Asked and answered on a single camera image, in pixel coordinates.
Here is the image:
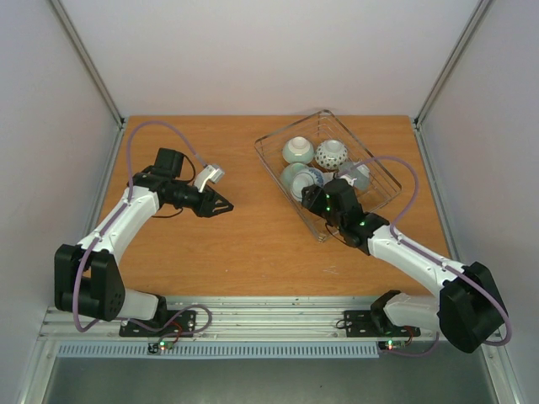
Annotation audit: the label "blue floral white bowl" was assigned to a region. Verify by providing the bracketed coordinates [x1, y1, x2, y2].
[290, 167, 324, 202]

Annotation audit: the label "green ring patterned bowl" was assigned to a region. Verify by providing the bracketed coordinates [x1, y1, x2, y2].
[280, 162, 307, 189]

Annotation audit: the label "pink patterned bowl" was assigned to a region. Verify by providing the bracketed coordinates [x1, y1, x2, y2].
[314, 139, 348, 170]

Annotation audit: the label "pale green bowl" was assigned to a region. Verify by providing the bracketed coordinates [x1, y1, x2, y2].
[282, 136, 314, 164]

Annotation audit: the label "grey speckled bowl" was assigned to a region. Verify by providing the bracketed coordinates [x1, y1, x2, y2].
[338, 161, 370, 191]

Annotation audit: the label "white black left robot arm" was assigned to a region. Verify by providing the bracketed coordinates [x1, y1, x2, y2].
[54, 148, 233, 335]

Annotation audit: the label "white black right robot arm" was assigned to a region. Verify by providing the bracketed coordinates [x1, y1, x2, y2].
[302, 179, 509, 354]

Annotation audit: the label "left controller board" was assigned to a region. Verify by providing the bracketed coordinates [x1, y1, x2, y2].
[147, 341, 175, 354]

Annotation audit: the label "controller board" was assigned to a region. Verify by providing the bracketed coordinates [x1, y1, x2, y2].
[147, 341, 175, 354]
[378, 339, 411, 351]

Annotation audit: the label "right controller board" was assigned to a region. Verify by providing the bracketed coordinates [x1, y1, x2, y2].
[378, 339, 411, 351]

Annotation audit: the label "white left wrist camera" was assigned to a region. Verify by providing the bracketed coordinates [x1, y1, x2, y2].
[194, 164, 225, 193]

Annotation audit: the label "metal wire dish rack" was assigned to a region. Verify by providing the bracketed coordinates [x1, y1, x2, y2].
[254, 109, 402, 242]

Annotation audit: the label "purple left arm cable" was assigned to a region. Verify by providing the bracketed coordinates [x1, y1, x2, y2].
[73, 120, 214, 334]

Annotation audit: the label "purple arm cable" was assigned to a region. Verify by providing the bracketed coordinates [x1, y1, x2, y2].
[73, 120, 214, 334]
[336, 156, 513, 358]

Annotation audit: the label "aluminium frame rails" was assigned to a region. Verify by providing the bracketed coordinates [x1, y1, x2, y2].
[1, 1, 538, 403]

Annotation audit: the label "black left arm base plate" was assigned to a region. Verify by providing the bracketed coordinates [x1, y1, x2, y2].
[119, 310, 196, 338]

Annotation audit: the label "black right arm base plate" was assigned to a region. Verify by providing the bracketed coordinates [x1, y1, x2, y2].
[343, 310, 421, 338]

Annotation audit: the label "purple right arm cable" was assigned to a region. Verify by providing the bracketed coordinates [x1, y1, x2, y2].
[336, 156, 513, 358]

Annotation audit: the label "grey slotted cable duct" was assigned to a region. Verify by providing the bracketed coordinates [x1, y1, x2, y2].
[56, 342, 379, 360]

